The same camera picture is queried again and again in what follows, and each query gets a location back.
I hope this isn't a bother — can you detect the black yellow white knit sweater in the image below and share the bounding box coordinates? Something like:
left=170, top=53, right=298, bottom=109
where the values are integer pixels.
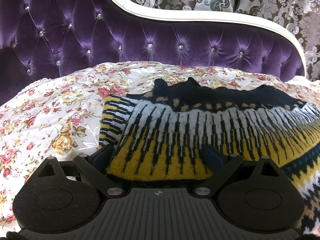
left=99, top=78, right=319, bottom=239

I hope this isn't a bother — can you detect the purple tufted velvet sofa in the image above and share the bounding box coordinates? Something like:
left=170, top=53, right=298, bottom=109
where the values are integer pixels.
left=1, top=0, right=306, bottom=103

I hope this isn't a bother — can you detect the floral bed cover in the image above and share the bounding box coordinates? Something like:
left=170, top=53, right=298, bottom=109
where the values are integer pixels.
left=1, top=62, right=319, bottom=236

